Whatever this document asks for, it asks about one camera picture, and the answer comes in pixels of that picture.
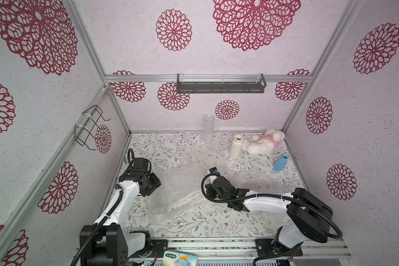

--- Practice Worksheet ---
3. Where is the clear glass vase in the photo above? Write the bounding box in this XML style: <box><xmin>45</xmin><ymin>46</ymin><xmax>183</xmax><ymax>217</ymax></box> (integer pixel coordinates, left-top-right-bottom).
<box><xmin>149</xmin><ymin>187</ymin><xmax>167</xmax><ymax>216</ymax></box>
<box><xmin>202</xmin><ymin>115</ymin><xmax>215</xmax><ymax>143</ymax></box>

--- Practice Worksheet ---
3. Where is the bubble wrap sheet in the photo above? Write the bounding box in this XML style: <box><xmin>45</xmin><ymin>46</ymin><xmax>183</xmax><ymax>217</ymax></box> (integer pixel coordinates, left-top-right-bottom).
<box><xmin>149</xmin><ymin>162</ymin><xmax>218</xmax><ymax>226</ymax></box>

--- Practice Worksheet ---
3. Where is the white cream vase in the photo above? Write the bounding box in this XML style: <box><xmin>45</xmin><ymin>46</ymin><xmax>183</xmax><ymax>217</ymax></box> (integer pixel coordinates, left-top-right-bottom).
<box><xmin>229</xmin><ymin>135</ymin><xmax>243</xmax><ymax>160</ymax></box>

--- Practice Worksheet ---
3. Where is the blue vase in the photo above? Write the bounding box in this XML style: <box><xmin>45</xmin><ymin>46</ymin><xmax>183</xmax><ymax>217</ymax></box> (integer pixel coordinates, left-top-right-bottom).
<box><xmin>273</xmin><ymin>154</ymin><xmax>290</xmax><ymax>171</ymax></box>

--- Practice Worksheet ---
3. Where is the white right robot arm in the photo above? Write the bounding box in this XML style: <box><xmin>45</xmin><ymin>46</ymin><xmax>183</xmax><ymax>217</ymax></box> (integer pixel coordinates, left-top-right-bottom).
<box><xmin>201</xmin><ymin>167</ymin><xmax>343</xmax><ymax>251</ymax></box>

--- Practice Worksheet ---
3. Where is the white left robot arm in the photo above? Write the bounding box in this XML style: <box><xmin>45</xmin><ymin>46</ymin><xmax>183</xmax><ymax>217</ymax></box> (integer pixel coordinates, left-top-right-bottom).
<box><xmin>70</xmin><ymin>158</ymin><xmax>161</xmax><ymax>266</ymax></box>

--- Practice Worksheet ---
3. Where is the white plush dog pink shirt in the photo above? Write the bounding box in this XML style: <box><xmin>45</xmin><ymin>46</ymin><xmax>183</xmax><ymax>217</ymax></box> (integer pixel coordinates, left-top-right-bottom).
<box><xmin>242</xmin><ymin>129</ymin><xmax>286</xmax><ymax>155</ymax></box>

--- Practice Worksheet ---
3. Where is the tissue pack with cartoon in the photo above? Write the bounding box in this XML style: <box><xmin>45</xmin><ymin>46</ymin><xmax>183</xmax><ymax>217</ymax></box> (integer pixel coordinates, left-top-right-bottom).
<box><xmin>162</xmin><ymin>250</ymin><xmax>198</xmax><ymax>266</ymax></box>

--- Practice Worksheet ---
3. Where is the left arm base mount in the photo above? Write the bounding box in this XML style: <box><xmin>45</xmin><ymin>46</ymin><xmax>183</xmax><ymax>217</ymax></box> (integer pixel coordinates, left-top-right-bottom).
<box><xmin>131</xmin><ymin>239</ymin><xmax>168</xmax><ymax>259</ymax></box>

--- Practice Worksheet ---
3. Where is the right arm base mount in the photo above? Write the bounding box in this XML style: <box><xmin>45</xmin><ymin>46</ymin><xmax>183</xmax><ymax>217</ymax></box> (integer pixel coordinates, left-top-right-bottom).
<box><xmin>255</xmin><ymin>227</ymin><xmax>303</xmax><ymax>259</ymax></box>

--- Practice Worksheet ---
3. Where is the black wire wall basket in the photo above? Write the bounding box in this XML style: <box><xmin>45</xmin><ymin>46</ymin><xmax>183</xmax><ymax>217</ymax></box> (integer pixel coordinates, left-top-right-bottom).
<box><xmin>73</xmin><ymin>104</ymin><xmax>110</xmax><ymax>151</ymax></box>

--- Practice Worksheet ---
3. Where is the black wall shelf rack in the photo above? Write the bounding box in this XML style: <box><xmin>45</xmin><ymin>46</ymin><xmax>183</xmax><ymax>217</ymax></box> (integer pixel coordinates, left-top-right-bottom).
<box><xmin>176</xmin><ymin>74</ymin><xmax>267</xmax><ymax>94</ymax></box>

